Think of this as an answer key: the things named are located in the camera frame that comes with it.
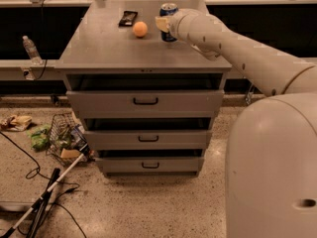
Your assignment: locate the black snack packet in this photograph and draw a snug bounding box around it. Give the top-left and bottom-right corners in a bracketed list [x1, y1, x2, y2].
[118, 11, 138, 27]

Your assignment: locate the black hanging cable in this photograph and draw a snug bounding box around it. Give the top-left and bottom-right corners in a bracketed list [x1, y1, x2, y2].
[35, 0, 54, 81]

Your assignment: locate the bottom grey drawer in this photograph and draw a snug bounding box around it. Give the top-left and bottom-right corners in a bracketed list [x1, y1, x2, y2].
[95, 157, 204, 174]

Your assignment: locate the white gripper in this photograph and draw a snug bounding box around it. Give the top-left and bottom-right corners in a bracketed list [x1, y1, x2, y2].
[156, 9, 206, 42]

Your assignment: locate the black stick on floor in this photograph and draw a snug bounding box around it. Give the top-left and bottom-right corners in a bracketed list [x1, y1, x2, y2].
[26, 168, 60, 238]

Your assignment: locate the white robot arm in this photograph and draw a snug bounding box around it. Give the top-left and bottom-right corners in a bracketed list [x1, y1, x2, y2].
[156, 9, 317, 238]

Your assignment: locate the brown crumpled snack bag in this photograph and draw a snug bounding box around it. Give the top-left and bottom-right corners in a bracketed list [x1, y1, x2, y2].
[0, 115, 32, 132]

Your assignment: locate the green chip bag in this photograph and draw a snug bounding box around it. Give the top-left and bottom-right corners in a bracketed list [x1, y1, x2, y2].
[28, 125, 51, 152]

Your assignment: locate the clear plastic water bottle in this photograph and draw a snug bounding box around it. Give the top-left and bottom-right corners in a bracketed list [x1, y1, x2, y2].
[23, 36, 43, 65]

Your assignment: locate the top grey drawer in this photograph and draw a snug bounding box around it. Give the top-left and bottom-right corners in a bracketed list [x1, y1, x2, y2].
[67, 90, 223, 119]

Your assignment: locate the middle grey drawer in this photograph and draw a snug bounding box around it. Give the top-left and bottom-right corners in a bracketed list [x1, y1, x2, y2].
[84, 130, 212, 150]

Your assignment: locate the grey drawer cabinet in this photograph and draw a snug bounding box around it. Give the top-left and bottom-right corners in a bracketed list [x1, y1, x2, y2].
[54, 0, 233, 179]

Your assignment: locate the black floor cable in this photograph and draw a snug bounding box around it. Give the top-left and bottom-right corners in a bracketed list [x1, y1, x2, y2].
[0, 131, 88, 238]

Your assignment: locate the grey drawer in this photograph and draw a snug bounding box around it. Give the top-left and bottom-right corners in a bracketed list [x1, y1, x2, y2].
[84, 130, 212, 150]
[67, 90, 223, 119]
[95, 157, 204, 174]

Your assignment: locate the blue pepsi can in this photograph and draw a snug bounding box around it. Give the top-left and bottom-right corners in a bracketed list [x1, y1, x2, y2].
[159, 3, 178, 42]

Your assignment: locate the wire mesh basket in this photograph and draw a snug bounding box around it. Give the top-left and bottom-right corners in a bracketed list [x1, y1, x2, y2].
[47, 112, 89, 167]

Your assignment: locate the orange fruit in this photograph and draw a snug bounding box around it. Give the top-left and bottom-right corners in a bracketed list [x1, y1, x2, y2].
[133, 22, 148, 38]

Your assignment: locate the white and black grabber stick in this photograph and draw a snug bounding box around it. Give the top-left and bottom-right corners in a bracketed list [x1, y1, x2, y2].
[0, 144, 89, 238]

